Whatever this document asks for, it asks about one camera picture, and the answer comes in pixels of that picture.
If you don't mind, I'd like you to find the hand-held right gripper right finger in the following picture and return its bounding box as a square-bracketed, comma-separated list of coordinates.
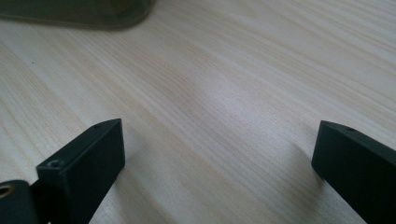
[311, 119, 396, 224]

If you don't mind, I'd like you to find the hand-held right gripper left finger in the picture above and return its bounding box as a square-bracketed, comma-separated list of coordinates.
[35, 118, 126, 224]

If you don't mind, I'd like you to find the grey translucent storage box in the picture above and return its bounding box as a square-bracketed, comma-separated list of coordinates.
[0, 0, 155, 32]

